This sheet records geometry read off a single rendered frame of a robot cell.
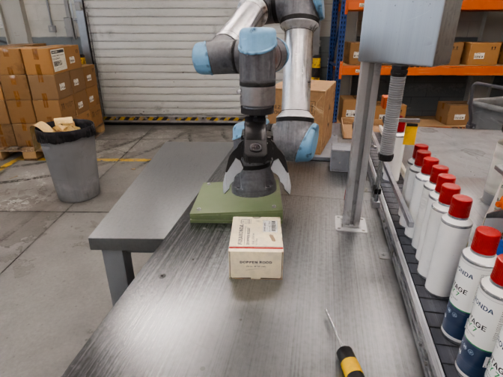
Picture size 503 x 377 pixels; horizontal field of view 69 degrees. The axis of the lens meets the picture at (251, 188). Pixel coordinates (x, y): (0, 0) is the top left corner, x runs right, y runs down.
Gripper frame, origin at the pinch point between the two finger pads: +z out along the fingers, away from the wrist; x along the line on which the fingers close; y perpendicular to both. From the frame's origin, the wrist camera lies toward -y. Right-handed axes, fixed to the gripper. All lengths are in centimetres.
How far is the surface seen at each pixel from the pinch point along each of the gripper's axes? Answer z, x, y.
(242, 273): 16.0, 3.2, -7.5
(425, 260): 8.5, -34.6, -12.8
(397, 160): 4, -45, 37
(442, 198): -5.4, -35.4, -12.5
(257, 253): 10.5, -0.4, -7.7
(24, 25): -43, 317, 455
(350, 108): 54, -114, 391
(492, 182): 5, -67, 22
